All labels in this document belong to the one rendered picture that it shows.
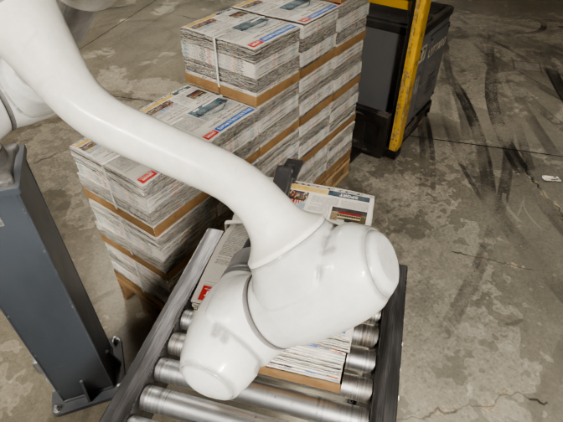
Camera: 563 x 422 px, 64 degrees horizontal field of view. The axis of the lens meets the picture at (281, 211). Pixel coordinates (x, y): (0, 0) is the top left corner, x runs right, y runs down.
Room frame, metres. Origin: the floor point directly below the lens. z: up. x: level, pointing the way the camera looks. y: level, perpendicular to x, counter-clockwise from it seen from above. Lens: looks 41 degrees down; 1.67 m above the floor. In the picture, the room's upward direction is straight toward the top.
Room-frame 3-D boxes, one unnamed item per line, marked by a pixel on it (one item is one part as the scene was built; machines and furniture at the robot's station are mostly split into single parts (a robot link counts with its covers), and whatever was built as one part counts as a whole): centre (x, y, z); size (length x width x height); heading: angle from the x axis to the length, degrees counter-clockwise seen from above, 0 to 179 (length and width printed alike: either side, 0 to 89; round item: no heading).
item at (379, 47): (2.90, -0.65, 0.40); 0.69 x 0.55 x 0.80; 55
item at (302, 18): (1.99, -0.02, 1.06); 0.37 x 0.28 x 0.01; 55
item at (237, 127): (1.65, 0.24, 0.42); 1.17 x 0.39 x 0.83; 145
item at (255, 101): (1.76, 0.16, 0.86); 0.38 x 0.29 x 0.04; 54
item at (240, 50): (1.77, 0.16, 0.95); 0.38 x 0.29 x 0.23; 54
